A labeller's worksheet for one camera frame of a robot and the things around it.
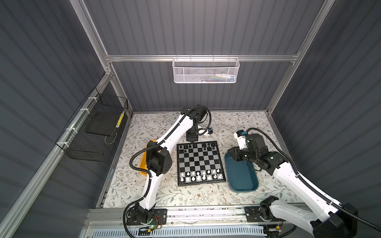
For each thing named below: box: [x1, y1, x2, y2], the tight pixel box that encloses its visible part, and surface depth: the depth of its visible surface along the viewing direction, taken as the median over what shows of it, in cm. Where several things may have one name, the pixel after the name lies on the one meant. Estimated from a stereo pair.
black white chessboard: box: [176, 140, 227, 187], surface depth 93 cm
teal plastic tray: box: [224, 151, 259, 193], surface depth 87 cm
